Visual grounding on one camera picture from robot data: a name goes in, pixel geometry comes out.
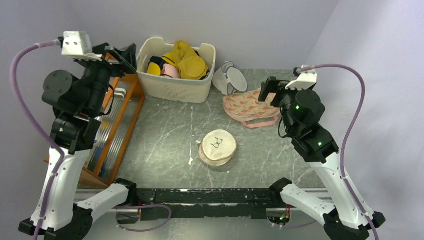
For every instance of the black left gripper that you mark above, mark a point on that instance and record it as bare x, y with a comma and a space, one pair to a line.
126, 55

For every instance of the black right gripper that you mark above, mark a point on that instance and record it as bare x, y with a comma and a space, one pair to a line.
272, 85

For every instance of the yellow bra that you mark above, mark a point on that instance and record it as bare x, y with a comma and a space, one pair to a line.
187, 61

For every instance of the white mesh laundry bag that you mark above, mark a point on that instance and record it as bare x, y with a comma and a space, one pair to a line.
217, 148

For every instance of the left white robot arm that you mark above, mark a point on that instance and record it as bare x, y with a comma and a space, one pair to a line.
58, 216

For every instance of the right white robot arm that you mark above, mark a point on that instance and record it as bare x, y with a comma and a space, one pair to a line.
347, 216

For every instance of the pink floral laundry bag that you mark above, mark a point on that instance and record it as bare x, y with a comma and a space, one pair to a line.
251, 113

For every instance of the white blue-trimmed mesh bag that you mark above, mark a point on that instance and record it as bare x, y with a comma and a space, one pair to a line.
228, 79

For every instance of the cream plastic laundry basket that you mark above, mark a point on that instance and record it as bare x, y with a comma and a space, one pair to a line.
174, 89

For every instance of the yellow garment in basket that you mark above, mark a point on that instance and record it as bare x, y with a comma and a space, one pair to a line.
155, 68

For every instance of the wooden rack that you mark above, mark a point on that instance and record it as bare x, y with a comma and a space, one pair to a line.
119, 116

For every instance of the pink garment in basket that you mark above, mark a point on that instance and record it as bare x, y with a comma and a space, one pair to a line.
170, 71

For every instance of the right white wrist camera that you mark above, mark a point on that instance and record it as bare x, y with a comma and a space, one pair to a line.
304, 78

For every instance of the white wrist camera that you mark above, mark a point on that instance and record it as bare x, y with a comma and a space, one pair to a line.
77, 45
304, 78

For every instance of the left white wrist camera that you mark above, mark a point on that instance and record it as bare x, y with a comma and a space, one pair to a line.
77, 45

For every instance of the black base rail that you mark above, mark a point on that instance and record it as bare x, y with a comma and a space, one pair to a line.
163, 203

